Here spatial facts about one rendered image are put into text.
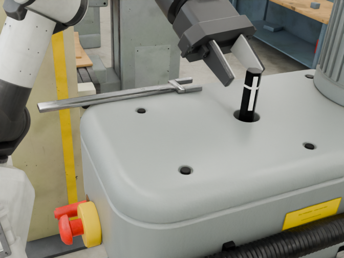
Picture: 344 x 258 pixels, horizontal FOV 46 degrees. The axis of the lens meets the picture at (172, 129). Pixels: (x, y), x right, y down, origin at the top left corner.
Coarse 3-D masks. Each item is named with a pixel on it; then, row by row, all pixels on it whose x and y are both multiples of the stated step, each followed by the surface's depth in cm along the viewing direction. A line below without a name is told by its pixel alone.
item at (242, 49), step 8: (240, 40) 57; (248, 40) 56; (232, 48) 58; (240, 48) 57; (248, 48) 56; (240, 56) 58; (248, 56) 56; (256, 56) 56; (248, 64) 57; (256, 64) 56
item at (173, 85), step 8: (168, 80) 63; (176, 80) 63; (184, 80) 64; (136, 88) 60; (144, 88) 60; (152, 88) 61; (160, 88) 61; (168, 88) 61; (176, 88) 61; (184, 88) 61; (192, 88) 61; (200, 88) 62; (88, 96) 57; (96, 96) 57; (104, 96) 57; (112, 96) 58; (120, 96) 58; (128, 96) 58; (136, 96) 59; (40, 104) 54; (48, 104) 54; (56, 104) 55; (64, 104) 55; (72, 104) 55; (80, 104) 56; (88, 104) 56; (40, 112) 54
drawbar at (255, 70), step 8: (248, 72) 52; (256, 72) 52; (248, 80) 53; (248, 96) 54; (256, 96) 54; (248, 104) 54; (240, 112) 56; (248, 112) 55; (240, 120) 56; (248, 120) 56
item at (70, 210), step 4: (84, 200) 66; (72, 204) 65; (76, 204) 65; (56, 208) 64; (60, 208) 64; (64, 208) 64; (68, 208) 64; (72, 208) 64; (76, 208) 64; (56, 212) 63; (60, 212) 64; (64, 212) 64; (68, 212) 64; (72, 212) 64; (76, 212) 64; (56, 216) 64; (60, 216) 64; (68, 216) 64; (72, 216) 64; (76, 216) 65
